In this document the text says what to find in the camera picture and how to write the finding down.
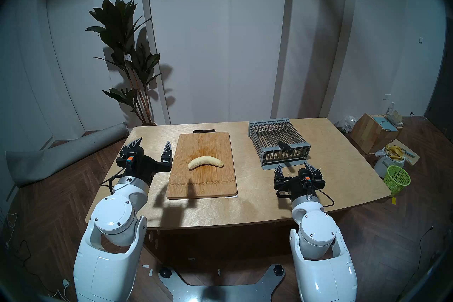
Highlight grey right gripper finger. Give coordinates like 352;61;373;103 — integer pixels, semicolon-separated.
274;162;286;190
304;162;326;188

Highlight grey slotted knife rack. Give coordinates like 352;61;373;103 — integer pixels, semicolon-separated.
248;118;312;170

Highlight white waste bag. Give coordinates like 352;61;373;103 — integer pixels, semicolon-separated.
374;149;405;178

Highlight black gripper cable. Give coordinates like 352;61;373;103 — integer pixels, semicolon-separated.
311;187;335;208
100;165;125;195

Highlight tall green potted plant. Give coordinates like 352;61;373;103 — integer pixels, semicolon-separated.
85;0;163;126

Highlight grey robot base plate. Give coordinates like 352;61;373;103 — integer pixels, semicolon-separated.
158;264;285;302

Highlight clear plastic bag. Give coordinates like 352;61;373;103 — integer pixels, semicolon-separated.
334;116;359;134

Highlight yellow banana peels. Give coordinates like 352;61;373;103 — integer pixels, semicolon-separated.
385;144;404;160

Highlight teal plastic board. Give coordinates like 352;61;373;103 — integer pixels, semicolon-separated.
373;117;398;132

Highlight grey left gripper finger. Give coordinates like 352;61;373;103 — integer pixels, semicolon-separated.
160;140;173;171
120;137;144;161

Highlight brown box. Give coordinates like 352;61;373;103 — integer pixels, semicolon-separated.
350;113;402;155

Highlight small wooden board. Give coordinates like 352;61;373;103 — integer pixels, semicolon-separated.
384;139;420;165

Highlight green plastic basket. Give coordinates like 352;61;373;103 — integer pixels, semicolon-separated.
383;165;411;196

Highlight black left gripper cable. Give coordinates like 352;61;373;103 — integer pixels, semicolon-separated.
100;165;125;195

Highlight peeled banana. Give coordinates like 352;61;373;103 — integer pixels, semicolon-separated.
187;156;225;169

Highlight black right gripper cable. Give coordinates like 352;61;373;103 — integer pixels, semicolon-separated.
311;187;335;208

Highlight dark grey door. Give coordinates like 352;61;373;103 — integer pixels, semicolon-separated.
424;18;453;132

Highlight wooden cutting board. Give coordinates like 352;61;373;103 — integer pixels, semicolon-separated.
166;132;238;199

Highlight black floor cable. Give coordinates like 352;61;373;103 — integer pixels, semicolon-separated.
396;226;434;300

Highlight rolled grey floor mat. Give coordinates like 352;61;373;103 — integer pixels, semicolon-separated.
5;123;128;188

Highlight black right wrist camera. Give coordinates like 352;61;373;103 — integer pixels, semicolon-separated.
299;168;315;186

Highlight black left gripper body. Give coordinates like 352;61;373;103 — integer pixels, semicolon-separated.
116;154;164;186

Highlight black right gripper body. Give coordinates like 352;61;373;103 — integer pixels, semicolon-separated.
275;177;325;200

